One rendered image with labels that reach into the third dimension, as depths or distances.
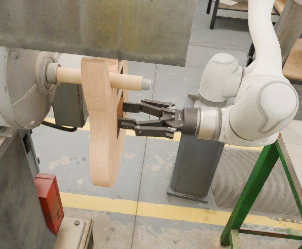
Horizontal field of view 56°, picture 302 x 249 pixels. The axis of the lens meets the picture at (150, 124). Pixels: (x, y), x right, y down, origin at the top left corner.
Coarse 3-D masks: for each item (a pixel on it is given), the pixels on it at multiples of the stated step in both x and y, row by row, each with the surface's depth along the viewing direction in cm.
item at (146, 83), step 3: (144, 81) 60; (147, 81) 60; (150, 81) 61; (141, 84) 60; (144, 84) 60; (147, 84) 60; (150, 84) 60; (141, 87) 60; (144, 87) 60; (147, 87) 60
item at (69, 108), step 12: (60, 60) 92; (72, 60) 92; (60, 84) 86; (72, 84) 86; (60, 96) 89; (72, 96) 89; (60, 108) 92; (72, 108) 92; (84, 108) 94; (60, 120) 96; (72, 120) 95; (84, 120) 96
